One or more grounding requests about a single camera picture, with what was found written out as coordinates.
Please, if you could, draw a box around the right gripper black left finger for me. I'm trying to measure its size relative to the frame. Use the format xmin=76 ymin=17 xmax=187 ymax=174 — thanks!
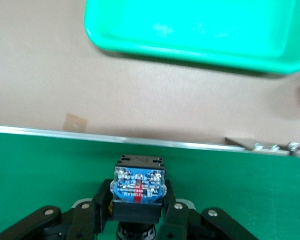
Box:
xmin=0 ymin=178 xmax=115 ymax=240

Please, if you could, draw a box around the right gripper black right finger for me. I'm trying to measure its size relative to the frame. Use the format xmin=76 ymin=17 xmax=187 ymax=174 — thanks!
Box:
xmin=156 ymin=178 xmax=260 ymax=240

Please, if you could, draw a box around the green push button red indicator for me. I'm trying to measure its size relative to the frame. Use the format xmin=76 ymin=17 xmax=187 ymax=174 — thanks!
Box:
xmin=109 ymin=154 xmax=168 ymax=240

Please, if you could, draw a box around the green belt conveyor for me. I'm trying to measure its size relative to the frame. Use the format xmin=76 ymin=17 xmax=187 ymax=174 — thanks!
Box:
xmin=0 ymin=124 xmax=300 ymax=240

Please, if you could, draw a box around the brown tape patch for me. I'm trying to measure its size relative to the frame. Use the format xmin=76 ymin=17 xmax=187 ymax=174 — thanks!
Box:
xmin=64 ymin=113 xmax=88 ymax=133

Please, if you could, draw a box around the green plastic tray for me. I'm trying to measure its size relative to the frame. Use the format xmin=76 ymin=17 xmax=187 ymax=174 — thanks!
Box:
xmin=83 ymin=0 xmax=300 ymax=75

